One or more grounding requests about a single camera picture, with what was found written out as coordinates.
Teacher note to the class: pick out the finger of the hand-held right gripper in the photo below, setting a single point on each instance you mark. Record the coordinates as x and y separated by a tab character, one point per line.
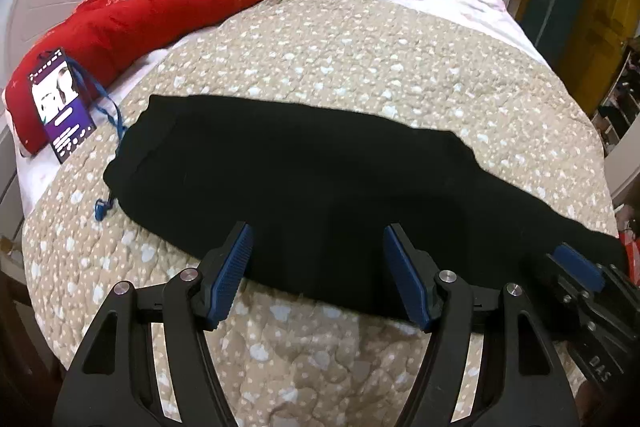
580	265

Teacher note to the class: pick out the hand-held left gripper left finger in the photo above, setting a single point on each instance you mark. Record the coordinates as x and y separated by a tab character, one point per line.
231	268

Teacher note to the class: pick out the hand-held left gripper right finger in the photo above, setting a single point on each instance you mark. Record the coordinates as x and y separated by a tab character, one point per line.
407	274

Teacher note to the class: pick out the black pants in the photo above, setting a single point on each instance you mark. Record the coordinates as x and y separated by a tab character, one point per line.
300	187

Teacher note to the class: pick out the red box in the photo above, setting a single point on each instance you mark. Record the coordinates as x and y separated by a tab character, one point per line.
631	254

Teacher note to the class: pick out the beige spotted quilt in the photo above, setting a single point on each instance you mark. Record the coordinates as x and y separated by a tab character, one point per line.
350	52

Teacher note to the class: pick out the purple badge card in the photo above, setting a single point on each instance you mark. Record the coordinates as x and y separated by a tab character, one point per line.
60	107

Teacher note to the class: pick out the yellow wooden door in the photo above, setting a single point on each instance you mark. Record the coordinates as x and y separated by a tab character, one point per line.
607	17

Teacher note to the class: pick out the red quilted comforter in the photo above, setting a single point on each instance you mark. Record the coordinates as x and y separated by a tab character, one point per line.
165	7

